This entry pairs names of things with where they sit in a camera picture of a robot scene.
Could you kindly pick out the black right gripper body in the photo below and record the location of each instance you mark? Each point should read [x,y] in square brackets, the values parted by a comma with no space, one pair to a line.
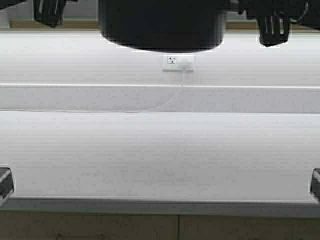
[275,17]

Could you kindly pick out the right lower drawer front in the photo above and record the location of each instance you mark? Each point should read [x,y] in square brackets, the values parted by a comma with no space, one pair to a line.
[196,227]

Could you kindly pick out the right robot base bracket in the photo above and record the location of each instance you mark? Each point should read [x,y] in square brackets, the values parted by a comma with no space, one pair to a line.
[315,184]

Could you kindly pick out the black two-handled cooking pot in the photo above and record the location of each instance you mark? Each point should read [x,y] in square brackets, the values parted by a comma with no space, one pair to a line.
[167,26]

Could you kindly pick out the white plug adapter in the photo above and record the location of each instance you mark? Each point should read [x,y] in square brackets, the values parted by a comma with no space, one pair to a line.
[185,64]

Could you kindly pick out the white wall outlet plate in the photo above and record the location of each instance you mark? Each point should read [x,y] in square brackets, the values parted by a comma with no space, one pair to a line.
[170,62]

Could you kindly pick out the left lower drawer front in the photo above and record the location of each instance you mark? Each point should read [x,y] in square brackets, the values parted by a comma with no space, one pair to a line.
[72,226]

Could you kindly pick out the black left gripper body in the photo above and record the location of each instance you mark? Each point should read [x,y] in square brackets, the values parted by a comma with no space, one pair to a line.
[46,12]

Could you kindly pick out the upper cabinet bottom shelf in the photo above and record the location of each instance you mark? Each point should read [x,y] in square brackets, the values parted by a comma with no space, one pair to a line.
[238,26]

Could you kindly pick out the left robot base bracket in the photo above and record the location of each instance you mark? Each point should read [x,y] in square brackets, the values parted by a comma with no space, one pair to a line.
[7,186]

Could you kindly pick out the drawer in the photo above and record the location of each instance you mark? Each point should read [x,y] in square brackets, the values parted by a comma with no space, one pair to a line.
[72,226]
[196,227]

